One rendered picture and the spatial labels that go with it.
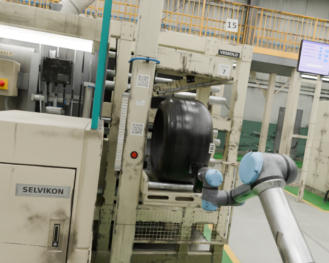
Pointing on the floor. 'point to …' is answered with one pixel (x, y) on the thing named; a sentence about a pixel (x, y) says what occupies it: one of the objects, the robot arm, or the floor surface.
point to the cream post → (125, 234)
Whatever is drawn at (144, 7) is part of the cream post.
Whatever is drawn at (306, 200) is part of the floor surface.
